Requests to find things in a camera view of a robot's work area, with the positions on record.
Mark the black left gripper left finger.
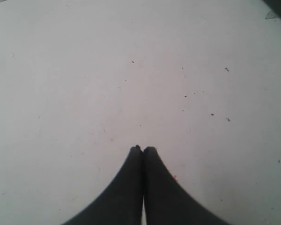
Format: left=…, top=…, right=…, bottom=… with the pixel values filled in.
left=66, top=145, right=143, bottom=225

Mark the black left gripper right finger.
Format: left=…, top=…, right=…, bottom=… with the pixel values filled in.
left=143, top=147, right=226, bottom=225

